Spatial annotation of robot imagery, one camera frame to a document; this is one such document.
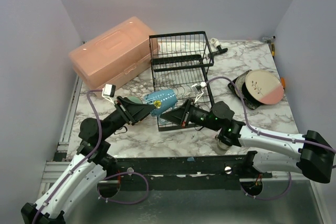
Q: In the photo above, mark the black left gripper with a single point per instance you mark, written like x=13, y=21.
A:
x=125, y=111

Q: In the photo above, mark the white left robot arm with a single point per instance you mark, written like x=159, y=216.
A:
x=89, y=166

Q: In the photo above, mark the orange clamp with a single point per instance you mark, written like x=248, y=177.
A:
x=283, y=83

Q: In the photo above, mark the black round plate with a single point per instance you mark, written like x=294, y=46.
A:
x=249, y=101

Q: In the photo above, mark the black floral square plate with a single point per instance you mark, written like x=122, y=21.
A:
x=250, y=102

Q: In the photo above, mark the black wire dish rack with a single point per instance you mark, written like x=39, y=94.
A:
x=180, y=60

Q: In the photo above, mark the grey ceramic mug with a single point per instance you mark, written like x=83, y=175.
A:
x=221, y=148

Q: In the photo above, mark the pink plastic storage box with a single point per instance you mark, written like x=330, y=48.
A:
x=114, y=57

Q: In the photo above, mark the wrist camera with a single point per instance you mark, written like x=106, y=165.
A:
x=199, y=90
x=108, y=92

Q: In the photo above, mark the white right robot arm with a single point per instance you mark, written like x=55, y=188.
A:
x=307, y=154

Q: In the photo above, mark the speckled white plate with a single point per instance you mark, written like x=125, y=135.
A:
x=239, y=81

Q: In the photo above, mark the blue floral mug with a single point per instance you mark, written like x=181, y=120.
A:
x=162, y=100

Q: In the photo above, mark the yellow black tool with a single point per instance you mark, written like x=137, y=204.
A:
x=272, y=49

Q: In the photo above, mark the mint green bowl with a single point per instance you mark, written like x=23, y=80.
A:
x=135, y=99

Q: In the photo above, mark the pink and cream plate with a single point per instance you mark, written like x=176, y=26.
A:
x=264, y=87

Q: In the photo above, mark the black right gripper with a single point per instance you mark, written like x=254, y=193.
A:
x=187, y=113

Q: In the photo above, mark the black and white pipe fitting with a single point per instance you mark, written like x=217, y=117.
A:
x=219, y=48

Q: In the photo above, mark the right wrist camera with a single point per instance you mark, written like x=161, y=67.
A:
x=199, y=90

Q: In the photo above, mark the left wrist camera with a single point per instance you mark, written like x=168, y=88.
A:
x=108, y=92

